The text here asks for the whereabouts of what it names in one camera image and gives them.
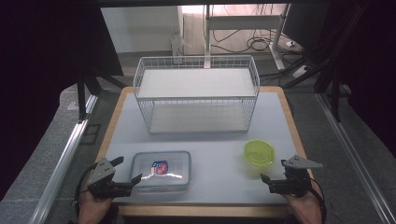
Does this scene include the black floor cables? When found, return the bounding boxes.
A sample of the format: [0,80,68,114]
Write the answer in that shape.
[210,4,292,54]

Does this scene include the white desk frame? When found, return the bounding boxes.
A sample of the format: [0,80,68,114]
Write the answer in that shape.
[204,3,291,71]

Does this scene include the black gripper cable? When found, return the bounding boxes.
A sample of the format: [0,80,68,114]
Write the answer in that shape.
[74,162,98,217]
[309,177,328,224]

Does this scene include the black metal stand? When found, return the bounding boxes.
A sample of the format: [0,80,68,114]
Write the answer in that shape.
[279,3,373,123]
[77,72,127,123]

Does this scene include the green lidded plastic container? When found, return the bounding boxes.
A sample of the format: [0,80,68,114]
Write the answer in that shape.
[243,138,276,168]

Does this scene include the person's right hand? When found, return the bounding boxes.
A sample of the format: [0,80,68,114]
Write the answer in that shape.
[282,186,323,224]

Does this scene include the white wire rack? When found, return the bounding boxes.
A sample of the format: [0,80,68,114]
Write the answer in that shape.
[133,55,261,135]

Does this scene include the white power strip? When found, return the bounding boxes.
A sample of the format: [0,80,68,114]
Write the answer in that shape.
[292,64,310,79]

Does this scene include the person's left hand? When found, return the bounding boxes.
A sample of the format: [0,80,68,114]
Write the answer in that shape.
[77,189,115,224]

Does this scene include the black curtain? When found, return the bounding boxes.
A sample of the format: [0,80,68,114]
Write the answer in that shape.
[323,0,396,158]
[0,0,125,202]

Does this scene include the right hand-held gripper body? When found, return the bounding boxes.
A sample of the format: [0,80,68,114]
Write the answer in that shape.
[268,155,324,199]

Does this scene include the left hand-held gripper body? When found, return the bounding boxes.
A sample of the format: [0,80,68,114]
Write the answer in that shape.
[87,157,134,200]

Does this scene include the clear rectangular food container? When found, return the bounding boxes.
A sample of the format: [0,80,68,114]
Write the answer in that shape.
[129,150,192,191]

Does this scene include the aluminium rail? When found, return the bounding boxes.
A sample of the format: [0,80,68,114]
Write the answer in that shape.
[315,92,396,224]
[28,93,99,224]

